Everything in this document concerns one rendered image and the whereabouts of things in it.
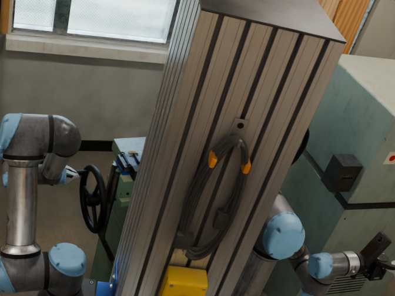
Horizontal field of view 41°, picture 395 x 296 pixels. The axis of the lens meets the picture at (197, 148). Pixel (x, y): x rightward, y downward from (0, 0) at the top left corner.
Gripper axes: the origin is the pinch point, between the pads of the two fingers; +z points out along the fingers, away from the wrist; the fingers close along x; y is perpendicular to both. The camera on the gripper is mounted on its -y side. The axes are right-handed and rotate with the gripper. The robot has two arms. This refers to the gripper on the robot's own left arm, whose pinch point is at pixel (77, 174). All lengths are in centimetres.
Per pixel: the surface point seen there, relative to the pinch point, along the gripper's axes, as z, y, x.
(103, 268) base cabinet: 53, 46, -3
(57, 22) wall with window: 21, -17, -137
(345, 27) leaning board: 169, -136, -93
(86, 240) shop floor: 71, 63, -45
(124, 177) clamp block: 10.7, -12.6, 11.0
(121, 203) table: 14.8, -3.5, 15.5
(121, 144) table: 22.6, -12.9, -18.4
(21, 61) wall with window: 17, 16, -136
